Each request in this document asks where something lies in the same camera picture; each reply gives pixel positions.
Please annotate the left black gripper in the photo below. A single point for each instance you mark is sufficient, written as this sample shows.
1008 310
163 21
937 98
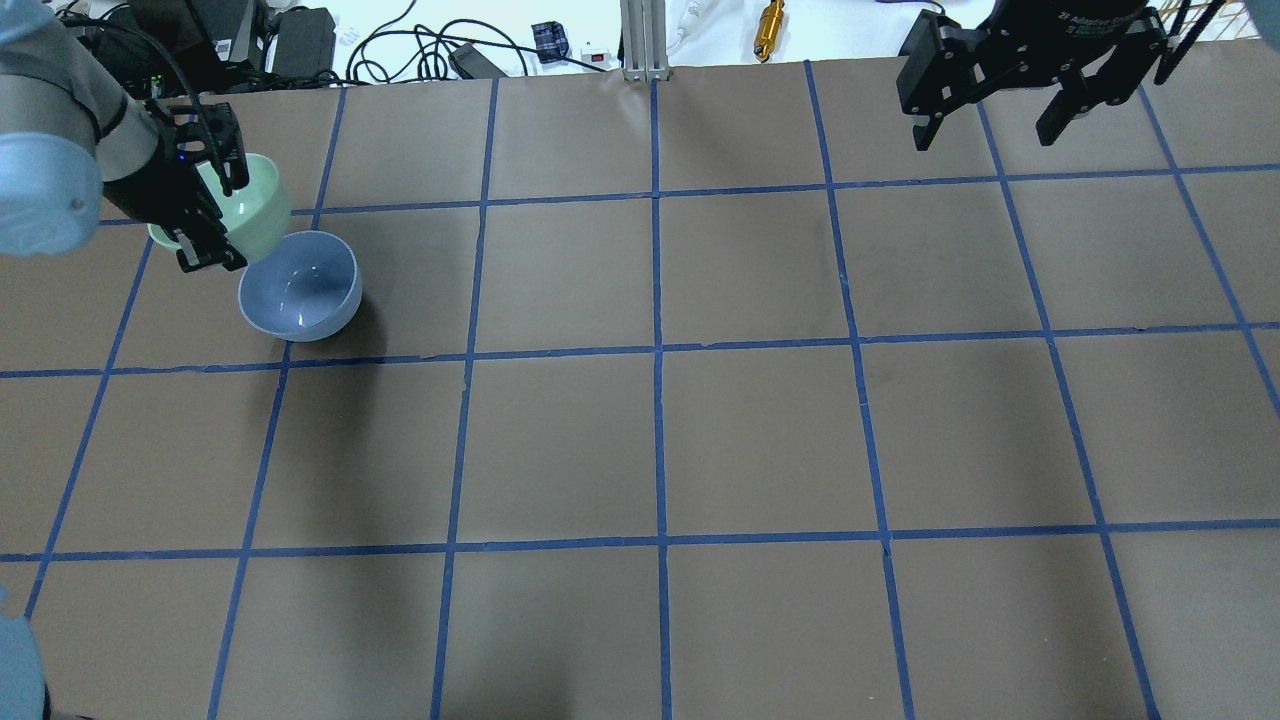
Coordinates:
160 187

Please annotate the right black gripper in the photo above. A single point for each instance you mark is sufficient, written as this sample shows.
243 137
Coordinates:
1062 32

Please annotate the green bowl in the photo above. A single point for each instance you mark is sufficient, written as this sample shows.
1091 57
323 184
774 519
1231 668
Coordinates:
257 215

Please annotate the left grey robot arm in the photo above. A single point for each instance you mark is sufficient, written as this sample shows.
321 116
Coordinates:
73 138

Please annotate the blue bowl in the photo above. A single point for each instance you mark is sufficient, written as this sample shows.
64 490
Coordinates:
307 289

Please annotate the black power brick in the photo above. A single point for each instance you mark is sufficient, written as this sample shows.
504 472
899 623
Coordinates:
304 42

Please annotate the brass yellow tool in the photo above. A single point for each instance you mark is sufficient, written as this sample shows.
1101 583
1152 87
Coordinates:
768 30

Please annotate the small blue device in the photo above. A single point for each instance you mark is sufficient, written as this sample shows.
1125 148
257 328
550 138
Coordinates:
551 44

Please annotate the aluminium frame post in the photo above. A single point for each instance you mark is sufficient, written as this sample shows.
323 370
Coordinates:
644 55

